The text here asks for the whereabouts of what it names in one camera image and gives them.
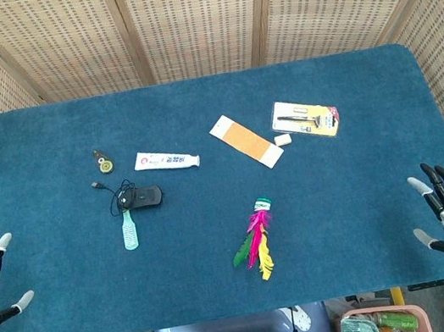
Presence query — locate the colourful feather shuttlecock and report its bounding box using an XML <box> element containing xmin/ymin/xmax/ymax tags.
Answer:
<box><xmin>222</xmin><ymin>195</ymin><xmax>288</xmax><ymax>286</ymax></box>

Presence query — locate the green snack packet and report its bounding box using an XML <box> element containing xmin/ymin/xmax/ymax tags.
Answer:
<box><xmin>376</xmin><ymin>307</ymin><xmax>420</xmax><ymax>332</ymax></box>

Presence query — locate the pink plastic basket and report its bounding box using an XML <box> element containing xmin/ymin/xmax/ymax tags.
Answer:
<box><xmin>336</xmin><ymin>296</ymin><xmax>434</xmax><ymax>332</ymax></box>

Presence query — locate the mint green plastic comb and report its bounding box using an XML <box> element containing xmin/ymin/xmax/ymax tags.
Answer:
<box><xmin>118</xmin><ymin>207</ymin><xmax>142</xmax><ymax>252</ymax></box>

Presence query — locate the razor in blister pack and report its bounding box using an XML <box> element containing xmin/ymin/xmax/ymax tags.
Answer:
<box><xmin>265</xmin><ymin>91</ymin><xmax>344</xmax><ymax>148</ymax></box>

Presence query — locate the white eraser block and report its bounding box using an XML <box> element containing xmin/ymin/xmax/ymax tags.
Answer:
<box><xmin>274</xmin><ymin>132</ymin><xmax>293</xmax><ymax>149</ymax></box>

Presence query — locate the white toothpaste tube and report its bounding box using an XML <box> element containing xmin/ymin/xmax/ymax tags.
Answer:
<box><xmin>131</xmin><ymin>141</ymin><xmax>202</xmax><ymax>179</ymax></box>

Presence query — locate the orange and white paper card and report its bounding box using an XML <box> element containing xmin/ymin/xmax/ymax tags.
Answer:
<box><xmin>207</xmin><ymin>105</ymin><xmax>287</xmax><ymax>180</ymax></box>

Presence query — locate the blue felt table mat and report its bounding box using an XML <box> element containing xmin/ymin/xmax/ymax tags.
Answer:
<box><xmin>0</xmin><ymin>33</ymin><xmax>444</xmax><ymax>332</ymax></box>

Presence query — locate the woven bamboo folding screen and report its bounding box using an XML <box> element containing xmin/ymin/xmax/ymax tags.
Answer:
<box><xmin>0</xmin><ymin>0</ymin><xmax>444</xmax><ymax>230</ymax></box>

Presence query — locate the black wired computer mouse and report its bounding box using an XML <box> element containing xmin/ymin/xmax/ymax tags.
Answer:
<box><xmin>91</xmin><ymin>169</ymin><xmax>167</xmax><ymax>219</ymax></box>

